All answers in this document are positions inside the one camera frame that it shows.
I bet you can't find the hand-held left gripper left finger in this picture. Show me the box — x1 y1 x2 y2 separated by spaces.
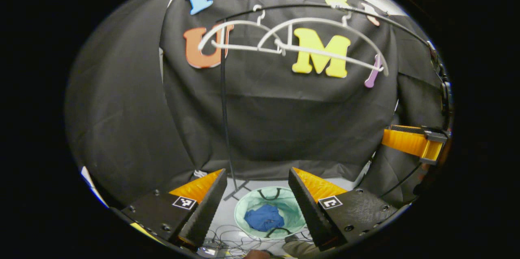
120 168 228 251

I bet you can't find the tangle of thin floor cables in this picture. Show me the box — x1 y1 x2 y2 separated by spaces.
203 224 321 257

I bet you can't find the blue shirt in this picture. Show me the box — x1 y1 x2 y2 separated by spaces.
244 204 285 232

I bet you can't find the black clothes rack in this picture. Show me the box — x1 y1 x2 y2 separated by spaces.
214 3 453 202

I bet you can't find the green mesh laundry hamper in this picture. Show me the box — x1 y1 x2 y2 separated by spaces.
234 186 307 240

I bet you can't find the white plastic hanger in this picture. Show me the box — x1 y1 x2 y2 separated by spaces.
198 5 285 55
258 9 389 76

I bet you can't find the black backdrop cloth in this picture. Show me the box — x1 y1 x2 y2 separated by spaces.
65 0 451 207

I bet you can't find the person's leg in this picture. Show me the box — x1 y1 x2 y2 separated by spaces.
284 235 323 259

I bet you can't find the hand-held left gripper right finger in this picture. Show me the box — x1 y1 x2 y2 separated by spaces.
288 167 401 251

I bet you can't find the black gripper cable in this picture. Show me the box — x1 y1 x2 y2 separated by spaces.
380 162 423 198

